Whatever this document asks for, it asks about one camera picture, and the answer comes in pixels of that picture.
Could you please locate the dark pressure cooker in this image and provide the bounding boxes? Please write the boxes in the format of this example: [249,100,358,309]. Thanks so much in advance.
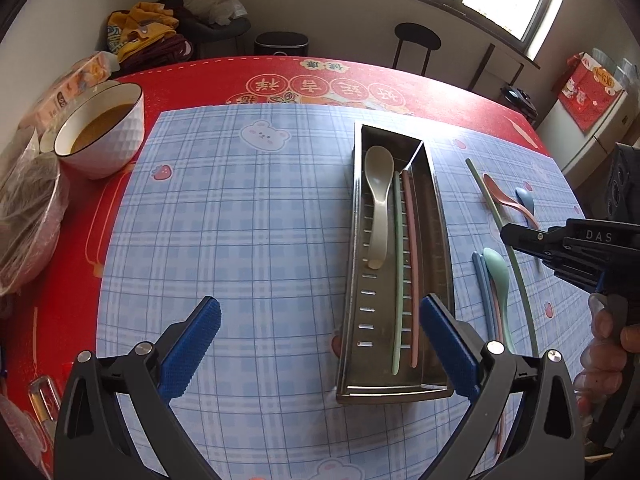
[500,85,538,122]

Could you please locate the black metal rack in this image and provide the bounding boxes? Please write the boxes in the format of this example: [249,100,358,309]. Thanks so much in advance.
[470,42,526,93]

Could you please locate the white fridge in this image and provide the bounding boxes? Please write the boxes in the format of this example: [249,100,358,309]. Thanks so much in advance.
[537,60,640,191]

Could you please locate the clear plastic bag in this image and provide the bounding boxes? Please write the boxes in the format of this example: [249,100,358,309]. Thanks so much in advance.
[187,0,248,26]

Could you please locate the white bowl with soup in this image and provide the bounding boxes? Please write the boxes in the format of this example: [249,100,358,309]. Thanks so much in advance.
[52,82,146,181]

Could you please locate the maroon clothes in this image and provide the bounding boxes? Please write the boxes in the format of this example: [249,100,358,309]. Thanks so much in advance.
[120,35,196,73]

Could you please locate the beige spoon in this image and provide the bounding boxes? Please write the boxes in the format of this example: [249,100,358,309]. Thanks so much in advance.
[363,146,396,271]

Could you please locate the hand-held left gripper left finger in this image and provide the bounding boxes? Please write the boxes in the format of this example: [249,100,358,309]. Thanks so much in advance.
[52,296,222,480]

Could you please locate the person's right hand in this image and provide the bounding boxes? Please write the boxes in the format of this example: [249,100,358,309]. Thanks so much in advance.
[574,307,640,411]

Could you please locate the metal utensil tray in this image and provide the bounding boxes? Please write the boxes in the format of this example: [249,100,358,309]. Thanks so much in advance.
[335,122,456,405]

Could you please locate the pink chopstick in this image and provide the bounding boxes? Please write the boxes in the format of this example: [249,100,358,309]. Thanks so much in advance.
[402,170,419,368]

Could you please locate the pink spoon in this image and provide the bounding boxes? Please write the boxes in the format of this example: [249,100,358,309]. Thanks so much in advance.
[482,175,542,232]

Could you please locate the green chopstick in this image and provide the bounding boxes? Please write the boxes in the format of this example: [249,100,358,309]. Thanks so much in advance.
[466,159,538,356]
[392,170,404,376]

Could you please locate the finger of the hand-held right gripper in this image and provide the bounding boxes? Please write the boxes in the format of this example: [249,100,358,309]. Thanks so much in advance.
[501,220,566,257]
[537,250,601,288]

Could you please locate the red printed tablecloth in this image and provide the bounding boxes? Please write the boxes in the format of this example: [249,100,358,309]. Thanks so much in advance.
[0,55,556,461]

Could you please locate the blue plaid mat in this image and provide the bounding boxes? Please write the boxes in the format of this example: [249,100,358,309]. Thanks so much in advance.
[95,102,586,480]

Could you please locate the red printed cloth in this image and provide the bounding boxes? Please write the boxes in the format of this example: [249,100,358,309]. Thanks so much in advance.
[557,52,628,133]

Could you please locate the black stool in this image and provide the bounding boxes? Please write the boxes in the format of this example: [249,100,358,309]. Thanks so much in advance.
[392,22,442,77]

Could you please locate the green spoon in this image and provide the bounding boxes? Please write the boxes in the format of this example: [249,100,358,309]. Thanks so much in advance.
[482,247,517,356]

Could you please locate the dark window sill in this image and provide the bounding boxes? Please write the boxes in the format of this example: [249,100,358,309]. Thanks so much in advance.
[322,0,542,70]

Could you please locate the plastic-wrapped bowl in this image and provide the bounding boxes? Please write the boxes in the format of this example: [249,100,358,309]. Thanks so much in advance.
[0,155,71,297]

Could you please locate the black trash bin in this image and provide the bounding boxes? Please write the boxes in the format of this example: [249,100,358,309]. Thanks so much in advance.
[254,31,310,58]

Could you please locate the yellow clothes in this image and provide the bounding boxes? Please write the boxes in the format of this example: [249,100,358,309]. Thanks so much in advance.
[105,2,181,61]

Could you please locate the orange snack packet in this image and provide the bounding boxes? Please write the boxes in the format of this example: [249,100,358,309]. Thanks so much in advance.
[30,52,119,131]

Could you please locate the blue spoon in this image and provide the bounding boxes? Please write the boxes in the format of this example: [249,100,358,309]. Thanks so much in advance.
[515,187,536,217]

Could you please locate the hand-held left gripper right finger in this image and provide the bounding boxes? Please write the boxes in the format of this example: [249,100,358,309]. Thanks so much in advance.
[419,294,586,480]

